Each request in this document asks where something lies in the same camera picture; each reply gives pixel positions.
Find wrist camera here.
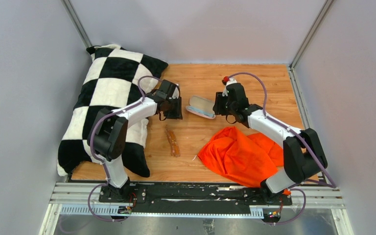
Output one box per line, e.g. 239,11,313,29
171,84,181,99
222,76,237,96

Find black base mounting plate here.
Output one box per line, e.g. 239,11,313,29
98,182,292,216

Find orange transparent sunglasses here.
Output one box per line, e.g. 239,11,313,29
165,129,181,157

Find aluminium frame rail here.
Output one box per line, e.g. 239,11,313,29
39,182,353,235

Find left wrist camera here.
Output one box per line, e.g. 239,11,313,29
171,84,181,99

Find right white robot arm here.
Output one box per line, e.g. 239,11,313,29
213,80,328,205

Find orange cloth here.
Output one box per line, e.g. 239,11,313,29
197,126,283,188

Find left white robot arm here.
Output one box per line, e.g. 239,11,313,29
87,80,183,202

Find purple cable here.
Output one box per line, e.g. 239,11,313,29
87,75,163,223
222,71,336,226

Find black white checkered pillow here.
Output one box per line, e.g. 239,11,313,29
57,44,168,176

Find light blue cleaning cloth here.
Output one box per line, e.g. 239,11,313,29
187,106,215,119

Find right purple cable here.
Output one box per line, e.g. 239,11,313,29
222,71,336,226

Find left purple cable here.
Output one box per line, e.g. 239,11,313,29
87,75,163,223

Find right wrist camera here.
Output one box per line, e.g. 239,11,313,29
222,76,237,96

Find pink glasses case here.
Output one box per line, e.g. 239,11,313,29
186,95,216,118

